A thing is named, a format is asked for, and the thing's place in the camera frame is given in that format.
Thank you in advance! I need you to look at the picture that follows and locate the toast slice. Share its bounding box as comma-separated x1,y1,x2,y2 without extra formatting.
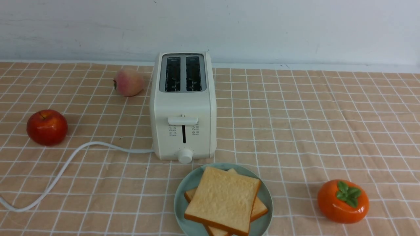
184,167,261,236
187,170,266,236

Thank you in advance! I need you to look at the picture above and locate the white two-slot toaster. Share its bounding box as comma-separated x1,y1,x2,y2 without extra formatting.
149,52,217,163

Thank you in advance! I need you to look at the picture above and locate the pink peach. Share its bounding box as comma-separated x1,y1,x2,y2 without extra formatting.
114,69,145,97

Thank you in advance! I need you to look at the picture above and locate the light teal plate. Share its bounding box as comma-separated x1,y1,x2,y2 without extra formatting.
174,163,273,236

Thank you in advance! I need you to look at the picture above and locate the orange checkered tablecloth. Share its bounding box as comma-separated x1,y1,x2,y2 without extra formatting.
0,62,420,236

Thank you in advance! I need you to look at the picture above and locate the orange persimmon with green leaf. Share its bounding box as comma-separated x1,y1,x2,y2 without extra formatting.
317,179,369,224

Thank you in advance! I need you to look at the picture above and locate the red apple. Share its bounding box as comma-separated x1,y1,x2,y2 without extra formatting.
26,109,69,146

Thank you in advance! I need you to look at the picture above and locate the white power cable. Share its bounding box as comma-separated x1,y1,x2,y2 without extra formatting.
0,141,155,212

